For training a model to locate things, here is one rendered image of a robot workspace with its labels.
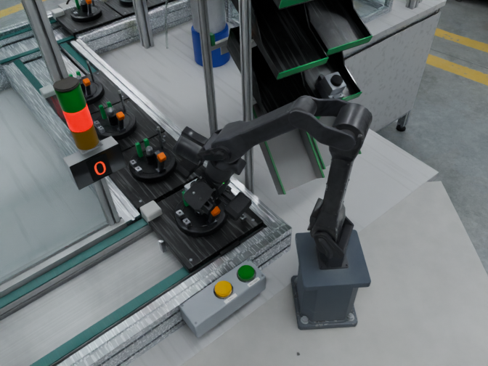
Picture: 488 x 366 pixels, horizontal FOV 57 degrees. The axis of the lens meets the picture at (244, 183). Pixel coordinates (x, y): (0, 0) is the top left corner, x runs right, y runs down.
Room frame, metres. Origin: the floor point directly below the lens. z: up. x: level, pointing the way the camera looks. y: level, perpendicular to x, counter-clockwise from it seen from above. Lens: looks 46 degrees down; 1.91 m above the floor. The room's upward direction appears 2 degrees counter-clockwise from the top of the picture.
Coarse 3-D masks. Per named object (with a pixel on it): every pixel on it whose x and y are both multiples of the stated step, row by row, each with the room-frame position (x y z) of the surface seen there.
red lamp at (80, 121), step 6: (84, 108) 0.76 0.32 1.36; (66, 114) 0.75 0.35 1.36; (72, 114) 0.74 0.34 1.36; (78, 114) 0.75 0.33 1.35; (84, 114) 0.75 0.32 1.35; (66, 120) 0.75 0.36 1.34; (72, 120) 0.74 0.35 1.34; (78, 120) 0.74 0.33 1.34; (84, 120) 0.75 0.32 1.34; (90, 120) 0.76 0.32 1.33; (72, 126) 0.74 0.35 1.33; (78, 126) 0.74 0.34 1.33; (84, 126) 0.75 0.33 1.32; (90, 126) 0.76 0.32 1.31
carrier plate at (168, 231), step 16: (176, 192) 0.88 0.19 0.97; (160, 224) 0.76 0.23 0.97; (224, 224) 0.75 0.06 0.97; (240, 224) 0.75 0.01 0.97; (256, 224) 0.75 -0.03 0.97; (176, 240) 0.71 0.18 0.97; (192, 240) 0.71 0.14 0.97; (208, 240) 0.70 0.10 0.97; (224, 240) 0.70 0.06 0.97; (176, 256) 0.66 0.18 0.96; (192, 256) 0.66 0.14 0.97; (208, 256) 0.65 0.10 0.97
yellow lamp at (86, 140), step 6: (72, 132) 0.75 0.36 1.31; (78, 132) 0.74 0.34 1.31; (84, 132) 0.74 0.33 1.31; (90, 132) 0.75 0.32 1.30; (96, 132) 0.77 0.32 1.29; (78, 138) 0.74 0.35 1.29; (84, 138) 0.74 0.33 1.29; (90, 138) 0.75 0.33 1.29; (96, 138) 0.76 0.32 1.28; (78, 144) 0.74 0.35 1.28; (84, 144) 0.74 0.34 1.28; (90, 144) 0.75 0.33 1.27; (96, 144) 0.76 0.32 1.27
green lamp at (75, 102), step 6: (54, 90) 0.75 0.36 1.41; (72, 90) 0.75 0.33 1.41; (78, 90) 0.76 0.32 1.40; (60, 96) 0.74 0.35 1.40; (66, 96) 0.74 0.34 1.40; (72, 96) 0.75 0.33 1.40; (78, 96) 0.75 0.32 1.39; (60, 102) 0.75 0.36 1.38; (66, 102) 0.74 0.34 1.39; (72, 102) 0.74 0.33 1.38; (78, 102) 0.75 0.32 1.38; (84, 102) 0.76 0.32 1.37; (66, 108) 0.74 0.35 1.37; (72, 108) 0.74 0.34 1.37; (78, 108) 0.75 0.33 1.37
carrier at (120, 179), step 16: (144, 144) 1.10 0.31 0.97; (160, 144) 1.04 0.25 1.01; (128, 160) 1.02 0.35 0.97; (144, 160) 1.00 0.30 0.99; (176, 160) 1.01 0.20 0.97; (112, 176) 0.95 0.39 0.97; (128, 176) 0.95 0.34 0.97; (144, 176) 0.93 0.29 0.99; (160, 176) 0.93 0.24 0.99; (176, 176) 0.94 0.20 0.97; (192, 176) 0.94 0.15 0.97; (128, 192) 0.88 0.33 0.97; (144, 192) 0.88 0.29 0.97; (160, 192) 0.88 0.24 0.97
